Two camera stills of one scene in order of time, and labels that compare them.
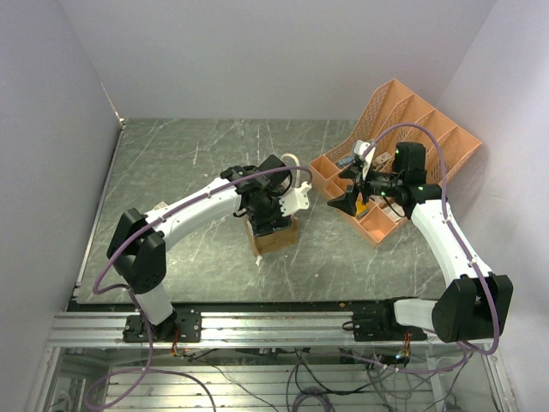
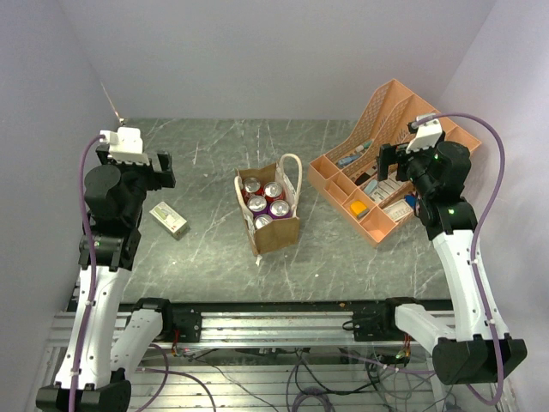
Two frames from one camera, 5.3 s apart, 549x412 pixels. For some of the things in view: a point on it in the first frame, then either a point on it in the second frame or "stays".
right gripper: x=347 y=201 to x=391 y=154
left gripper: x=264 y=226 to x=156 y=179
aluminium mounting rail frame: x=267 y=361 stays
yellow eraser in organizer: x=361 y=209 stays
